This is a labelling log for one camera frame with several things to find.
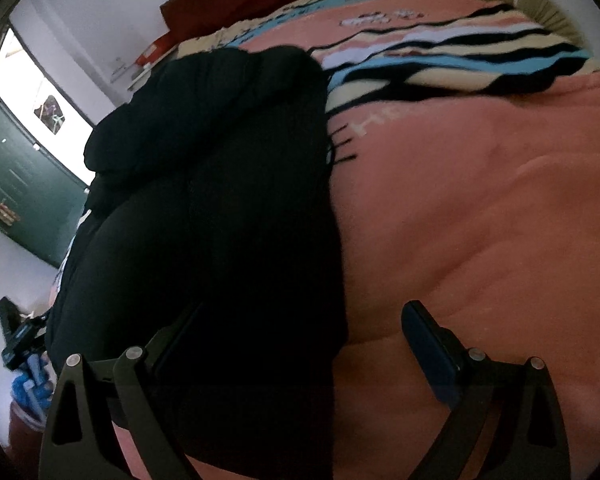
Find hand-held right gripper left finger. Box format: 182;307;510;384
39;302;206;480

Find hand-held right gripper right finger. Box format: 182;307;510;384
401;300;568;480

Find black hooded jacket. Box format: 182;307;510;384
47;46;351;473

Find pink cartoon printed blanket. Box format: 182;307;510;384
10;0;600;480

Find green metal door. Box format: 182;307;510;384
0;87;92;268

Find striped fringed blanket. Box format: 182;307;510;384
312;2;593;167

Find orange box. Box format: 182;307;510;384
135;32;175;67

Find dark red headboard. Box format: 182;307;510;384
160;0;388;43

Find beige pleated fan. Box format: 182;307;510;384
517;0;583;45

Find white wall shelf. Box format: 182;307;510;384
126;62;155;91

